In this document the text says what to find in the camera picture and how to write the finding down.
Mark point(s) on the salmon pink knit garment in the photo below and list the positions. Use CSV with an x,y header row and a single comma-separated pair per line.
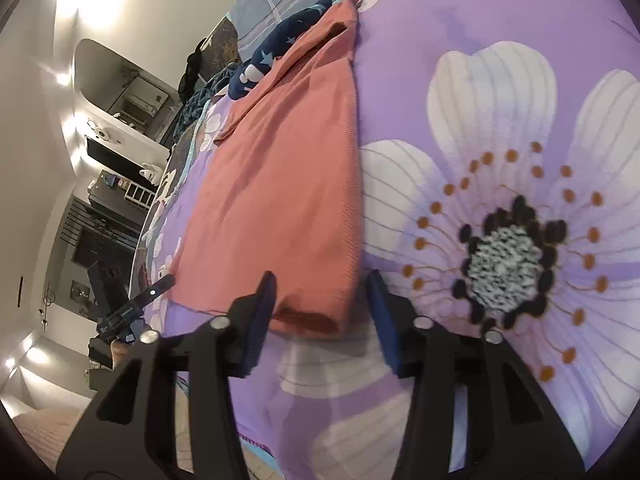
x,y
282,192

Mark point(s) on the dark teal knitted blanket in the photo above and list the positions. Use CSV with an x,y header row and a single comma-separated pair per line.
x,y
194,106

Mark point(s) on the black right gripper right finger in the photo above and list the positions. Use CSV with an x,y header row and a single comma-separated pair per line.
x,y
476,412

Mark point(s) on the black bag on bed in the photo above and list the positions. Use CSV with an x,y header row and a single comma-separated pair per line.
x,y
186,87

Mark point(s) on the white wall shelf unit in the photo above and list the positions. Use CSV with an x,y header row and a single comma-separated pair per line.
x,y
122,106

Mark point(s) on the dark floral quilt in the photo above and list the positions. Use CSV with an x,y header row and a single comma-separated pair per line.
x,y
162,234

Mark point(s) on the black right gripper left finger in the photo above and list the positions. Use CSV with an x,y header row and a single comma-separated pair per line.
x,y
129,429

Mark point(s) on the navy star pattern fleece garment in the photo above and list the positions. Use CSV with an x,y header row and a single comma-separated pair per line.
x,y
274,46

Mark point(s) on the purple floral bed sheet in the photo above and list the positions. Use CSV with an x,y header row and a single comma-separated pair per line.
x,y
498,146

